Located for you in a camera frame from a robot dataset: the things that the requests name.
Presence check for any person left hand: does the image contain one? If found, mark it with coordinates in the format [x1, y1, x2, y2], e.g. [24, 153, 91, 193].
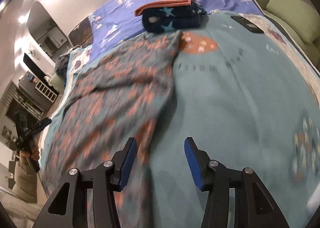
[20, 142, 40, 164]

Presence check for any teal floral patterned garment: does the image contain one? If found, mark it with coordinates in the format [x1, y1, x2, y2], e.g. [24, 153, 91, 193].
[41, 31, 182, 227]

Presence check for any folded navy star garment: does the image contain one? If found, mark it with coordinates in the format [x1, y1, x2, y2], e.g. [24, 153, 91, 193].
[142, 1, 207, 34]

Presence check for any black remote control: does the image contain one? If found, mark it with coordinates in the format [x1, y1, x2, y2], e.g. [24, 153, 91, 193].
[231, 16, 264, 34]

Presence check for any green pillow near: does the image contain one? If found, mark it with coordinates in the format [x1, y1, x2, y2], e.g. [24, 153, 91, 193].
[266, 0, 319, 44]

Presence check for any dark patterned pillow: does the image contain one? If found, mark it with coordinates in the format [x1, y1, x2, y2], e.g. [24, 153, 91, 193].
[68, 17, 93, 48]

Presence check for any folded coral red garment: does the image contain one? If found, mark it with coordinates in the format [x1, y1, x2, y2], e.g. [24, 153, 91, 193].
[135, 0, 197, 16]

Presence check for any teal printed bed blanket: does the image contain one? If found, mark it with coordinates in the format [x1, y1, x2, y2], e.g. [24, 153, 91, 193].
[53, 11, 319, 227]

